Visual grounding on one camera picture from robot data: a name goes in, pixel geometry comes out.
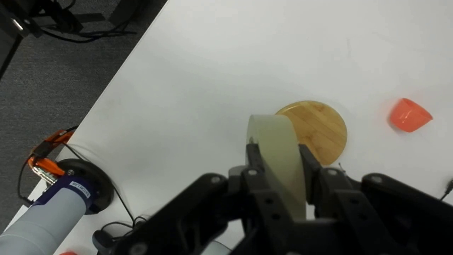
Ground white bent tube stand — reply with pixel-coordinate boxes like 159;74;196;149
0;188;82;255

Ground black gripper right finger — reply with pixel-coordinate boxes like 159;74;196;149
298;142;453;255

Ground wooden mug tree stand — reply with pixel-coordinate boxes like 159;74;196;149
275;98;350;166

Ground black round stand base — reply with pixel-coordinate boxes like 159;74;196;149
55;158;116;215

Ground black cable with plug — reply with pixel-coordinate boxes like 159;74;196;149
441;175;453;202

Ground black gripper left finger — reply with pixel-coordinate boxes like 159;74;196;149
112;141;290;255

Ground black stand legs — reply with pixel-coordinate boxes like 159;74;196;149
27;0;167;46

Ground orange clamp with silver jaw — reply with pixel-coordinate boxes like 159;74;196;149
27;154;65;178

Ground thin black wire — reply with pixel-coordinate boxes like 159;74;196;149
63;140;143;227

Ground cream masking tape roll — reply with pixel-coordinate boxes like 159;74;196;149
245;113;309;220

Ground orange and black clamp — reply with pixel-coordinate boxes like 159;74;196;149
34;125;77;157

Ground orange plastic cup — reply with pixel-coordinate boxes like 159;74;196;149
387;96;435;134

